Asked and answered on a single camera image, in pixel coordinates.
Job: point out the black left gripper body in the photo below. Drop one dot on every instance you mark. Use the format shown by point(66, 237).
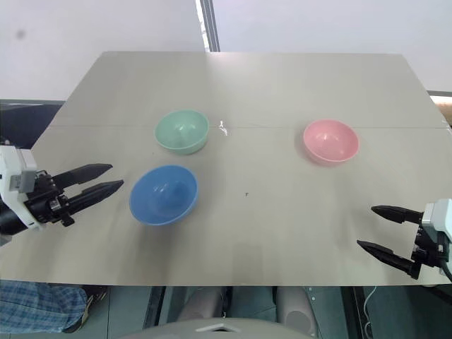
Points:
point(42, 203)

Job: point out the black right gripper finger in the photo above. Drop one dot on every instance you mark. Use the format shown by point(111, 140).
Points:
point(397, 213)
point(388, 257)

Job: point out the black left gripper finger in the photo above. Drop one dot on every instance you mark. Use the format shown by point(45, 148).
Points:
point(93, 194)
point(83, 173)

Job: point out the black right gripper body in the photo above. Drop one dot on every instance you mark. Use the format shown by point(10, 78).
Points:
point(429, 249)

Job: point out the black table leg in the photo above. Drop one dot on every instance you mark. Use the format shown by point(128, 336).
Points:
point(359, 310)
point(155, 305)

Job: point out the blue plastic bowl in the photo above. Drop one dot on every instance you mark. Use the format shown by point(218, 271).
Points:
point(162, 196)

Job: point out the dark cabinet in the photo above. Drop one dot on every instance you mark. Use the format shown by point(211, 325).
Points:
point(24, 120)

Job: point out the pink plastic bowl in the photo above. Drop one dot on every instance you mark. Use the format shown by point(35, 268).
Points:
point(330, 141)

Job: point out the dark shoe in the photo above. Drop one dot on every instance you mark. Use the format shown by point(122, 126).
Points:
point(95, 295)

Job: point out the person's plaid trouser leg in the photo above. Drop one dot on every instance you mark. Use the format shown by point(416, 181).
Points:
point(35, 307)

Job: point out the green plastic bowl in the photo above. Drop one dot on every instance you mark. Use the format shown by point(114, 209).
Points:
point(180, 132)

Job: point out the grey robot leg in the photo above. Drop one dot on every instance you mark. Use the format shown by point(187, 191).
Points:
point(205, 303)
point(295, 307)

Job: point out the wooden shelf edge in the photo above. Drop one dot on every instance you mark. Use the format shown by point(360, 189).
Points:
point(441, 102)

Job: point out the small white scrap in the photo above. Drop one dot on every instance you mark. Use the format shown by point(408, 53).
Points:
point(222, 128)

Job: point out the grey robot torso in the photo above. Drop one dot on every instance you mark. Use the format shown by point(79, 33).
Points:
point(219, 328)

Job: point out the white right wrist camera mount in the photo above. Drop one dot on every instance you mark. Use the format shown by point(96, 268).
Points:
point(438, 215)

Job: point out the grey window frame post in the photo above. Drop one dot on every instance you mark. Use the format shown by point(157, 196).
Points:
point(209, 24)

